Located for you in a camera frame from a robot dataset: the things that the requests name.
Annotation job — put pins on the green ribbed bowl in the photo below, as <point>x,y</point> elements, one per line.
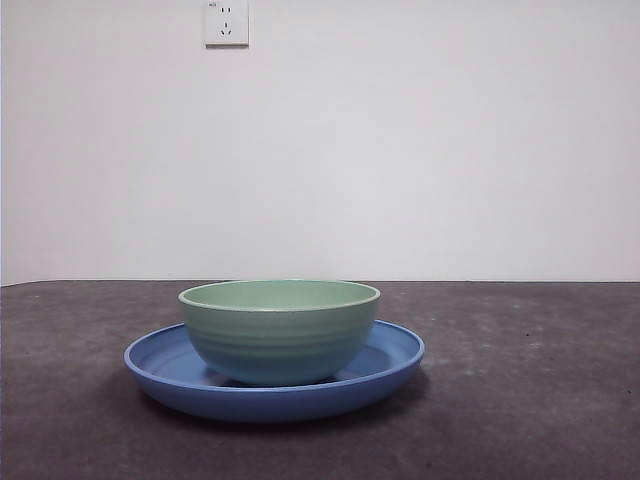
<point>280,345</point>

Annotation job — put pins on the blue round plate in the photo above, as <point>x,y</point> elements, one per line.
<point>275,404</point>

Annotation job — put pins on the white wall socket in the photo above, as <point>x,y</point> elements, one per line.
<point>226,22</point>

